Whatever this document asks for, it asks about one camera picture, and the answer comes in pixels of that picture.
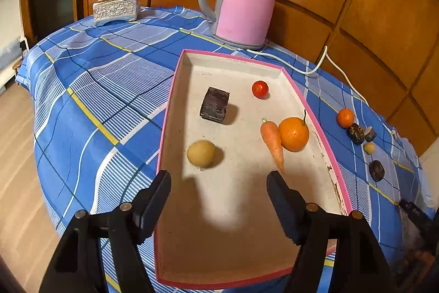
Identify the small tangerine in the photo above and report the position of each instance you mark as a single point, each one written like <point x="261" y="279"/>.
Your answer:
<point x="345" y="118"/>

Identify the small wooden stool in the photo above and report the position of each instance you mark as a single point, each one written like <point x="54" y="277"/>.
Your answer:
<point x="17" y="65"/>

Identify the bench with plaid cushion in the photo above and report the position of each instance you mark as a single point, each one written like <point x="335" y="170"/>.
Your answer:
<point x="8" y="52"/>

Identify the carrot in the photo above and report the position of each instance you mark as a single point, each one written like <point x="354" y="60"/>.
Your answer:
<point x="272" y="142"/>

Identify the pink shallow tray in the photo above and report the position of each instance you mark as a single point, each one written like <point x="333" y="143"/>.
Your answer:
<point x="240" y="107"/>

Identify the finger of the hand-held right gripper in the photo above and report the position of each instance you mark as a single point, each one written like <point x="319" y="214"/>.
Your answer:
<point x="413" y="209"/>

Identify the red cherry tomato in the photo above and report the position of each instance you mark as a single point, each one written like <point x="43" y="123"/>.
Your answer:
<point x="260" y="89"/>

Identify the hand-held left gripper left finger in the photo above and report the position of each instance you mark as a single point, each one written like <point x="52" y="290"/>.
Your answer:
<point x="156" y="200"/>

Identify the dark slice with beige top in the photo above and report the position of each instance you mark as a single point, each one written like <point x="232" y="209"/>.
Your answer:
<point x="370" y="133"/>

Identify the orange with stem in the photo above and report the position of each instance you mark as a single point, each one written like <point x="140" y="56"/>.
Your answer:
<point x="294" y="135"/>

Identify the dark maroon round mangosteen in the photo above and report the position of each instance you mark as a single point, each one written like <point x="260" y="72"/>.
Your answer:
<point x="376" y="170"/>

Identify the small yellow potato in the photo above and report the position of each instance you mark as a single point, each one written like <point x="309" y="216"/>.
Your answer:
<point x="369" y="147"/>

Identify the large yellow potato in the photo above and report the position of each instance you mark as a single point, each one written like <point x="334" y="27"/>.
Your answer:
<point x="201" y="153"/>

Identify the silver embossed tissue box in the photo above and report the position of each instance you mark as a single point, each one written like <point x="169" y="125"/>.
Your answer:
<point x="115" y="9"/>

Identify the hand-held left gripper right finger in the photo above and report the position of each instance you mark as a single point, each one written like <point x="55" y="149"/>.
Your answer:
<point x="284" y="203"/>

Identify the blue plaid tablecloth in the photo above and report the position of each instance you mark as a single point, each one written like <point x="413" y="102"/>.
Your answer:
<point x="103" y="90"/>

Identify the dark brown block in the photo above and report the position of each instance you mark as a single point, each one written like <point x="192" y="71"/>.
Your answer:
<point x="214" y="103"/>

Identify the pink electric kettle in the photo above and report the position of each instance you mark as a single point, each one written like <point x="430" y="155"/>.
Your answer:
<point x="247" y="1"/>

